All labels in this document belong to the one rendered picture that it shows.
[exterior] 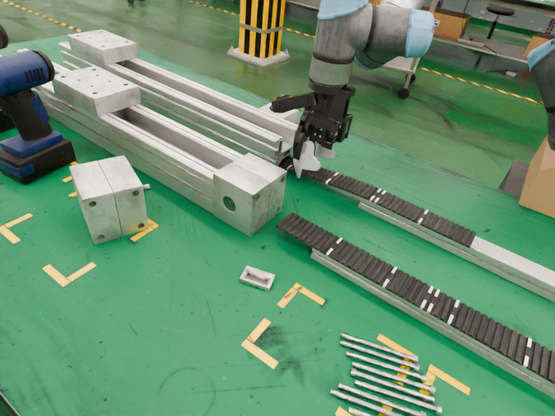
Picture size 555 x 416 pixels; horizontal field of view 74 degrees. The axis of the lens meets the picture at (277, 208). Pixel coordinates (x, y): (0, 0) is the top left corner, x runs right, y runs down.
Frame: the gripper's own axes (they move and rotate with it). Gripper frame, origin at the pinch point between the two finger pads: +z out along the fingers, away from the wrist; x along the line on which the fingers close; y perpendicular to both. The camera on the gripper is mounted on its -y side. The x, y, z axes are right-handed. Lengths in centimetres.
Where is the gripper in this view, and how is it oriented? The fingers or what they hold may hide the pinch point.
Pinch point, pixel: (303, 166)
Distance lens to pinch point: 83.7
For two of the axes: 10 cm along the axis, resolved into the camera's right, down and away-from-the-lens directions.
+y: 8.1, 4.3, -4.0
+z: -1.0, 7.7, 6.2
